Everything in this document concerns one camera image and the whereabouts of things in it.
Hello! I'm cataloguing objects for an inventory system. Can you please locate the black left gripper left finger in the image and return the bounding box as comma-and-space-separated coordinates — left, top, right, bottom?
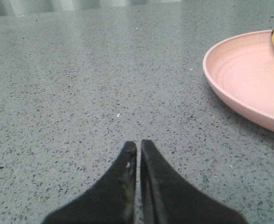
43, 141, 137, 224

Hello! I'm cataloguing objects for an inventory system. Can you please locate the pink plate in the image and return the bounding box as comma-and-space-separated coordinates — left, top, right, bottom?
203, 30, 274, 132

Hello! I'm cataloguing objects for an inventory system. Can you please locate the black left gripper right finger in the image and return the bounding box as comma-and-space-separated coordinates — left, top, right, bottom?
141, 140, 247, 224

